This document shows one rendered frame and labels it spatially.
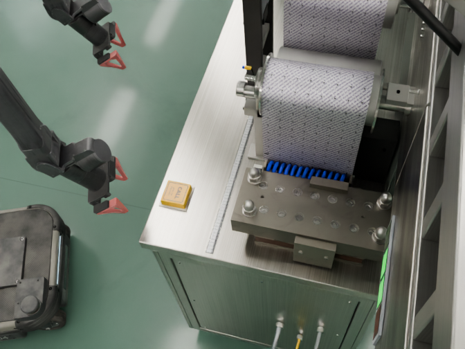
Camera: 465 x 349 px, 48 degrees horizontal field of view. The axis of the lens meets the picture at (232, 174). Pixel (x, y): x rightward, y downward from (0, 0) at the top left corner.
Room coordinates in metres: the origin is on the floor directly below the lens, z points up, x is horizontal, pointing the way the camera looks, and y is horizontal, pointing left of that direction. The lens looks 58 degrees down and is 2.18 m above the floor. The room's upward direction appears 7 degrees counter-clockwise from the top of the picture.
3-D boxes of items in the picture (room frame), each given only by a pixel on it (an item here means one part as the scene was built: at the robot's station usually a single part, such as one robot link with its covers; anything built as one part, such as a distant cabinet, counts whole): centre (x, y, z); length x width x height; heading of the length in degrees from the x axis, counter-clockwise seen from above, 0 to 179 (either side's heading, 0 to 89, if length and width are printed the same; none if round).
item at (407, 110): (0.72, -0.38, 1.25); 0.07 x 0.04 x 0.04; 69
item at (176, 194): (0.76, 0.17, 0.91); 0.07 x 0.07 x 0.02; 69
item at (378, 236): (0.50, -0.33, 1.05); 0.04 x 0.04 x 0.04
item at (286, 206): (0.60, -0.20, 1.00); 0.40 x 0.16 x 0.06; 69
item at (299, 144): (0.73, -0.20, 1.11); 0.23 x 0.01 x 0.18; 69
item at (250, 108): (0.87, -0.08, 1.05); 0.06 x 0.05 x 0.31; 69
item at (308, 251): (0.51, -0.18, 0.96); 0.10 x 0.03 x 0.11; 69
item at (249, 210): (0.62, -0.03, 1.05); 0.04 x 0.04 x 0.04
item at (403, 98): (0.72, -0.39, 1.28); 0.06 x 0.05 x 0.02; 69
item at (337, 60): (0.89, -0.27, 1.17); 0.26 x 0.12 x 0.12; 69
